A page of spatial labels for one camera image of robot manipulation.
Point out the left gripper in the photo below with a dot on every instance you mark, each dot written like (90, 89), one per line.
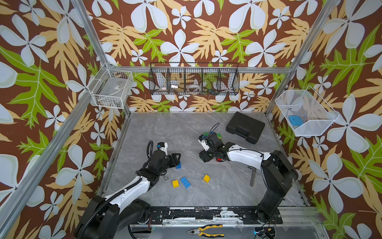
(172, 160)

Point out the white wire basket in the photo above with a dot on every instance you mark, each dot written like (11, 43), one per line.
(110, 87)
(316, 112)

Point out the blue object in basket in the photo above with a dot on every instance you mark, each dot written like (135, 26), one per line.
(296, 120)

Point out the yellow square brick left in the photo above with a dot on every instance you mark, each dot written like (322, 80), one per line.
(175, 183)

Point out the black plastic tool case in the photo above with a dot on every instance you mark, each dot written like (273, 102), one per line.
(246, 127)

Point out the grey metal file tool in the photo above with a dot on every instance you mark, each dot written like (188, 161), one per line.
(253, 175)

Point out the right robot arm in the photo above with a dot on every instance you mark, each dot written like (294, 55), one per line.
(277, 172)

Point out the small electronics board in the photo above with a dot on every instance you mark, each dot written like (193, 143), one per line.
(268, 233)

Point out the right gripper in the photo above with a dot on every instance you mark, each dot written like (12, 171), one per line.
(205, 155)

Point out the white wire basket right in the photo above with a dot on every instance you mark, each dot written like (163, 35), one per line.
(316, 112)

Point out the blue square brick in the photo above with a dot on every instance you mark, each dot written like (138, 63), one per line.
(178, 165)

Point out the yellow square brick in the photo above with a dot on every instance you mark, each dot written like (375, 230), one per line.
(175, 183)
(206, 178)

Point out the yellow square brick middle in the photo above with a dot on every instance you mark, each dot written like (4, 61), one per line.
(206, 178)

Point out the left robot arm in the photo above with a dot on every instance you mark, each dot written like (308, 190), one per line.
(105, 216)

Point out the black wire basket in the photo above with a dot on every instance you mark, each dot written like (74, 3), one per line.
(188, 78)

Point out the light blue long brick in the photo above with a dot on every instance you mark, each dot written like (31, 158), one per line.
(185, 182)

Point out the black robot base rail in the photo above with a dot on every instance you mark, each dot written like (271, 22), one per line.
(247, 215)

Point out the white wire basket left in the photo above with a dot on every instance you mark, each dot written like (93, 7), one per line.
(110, 87)

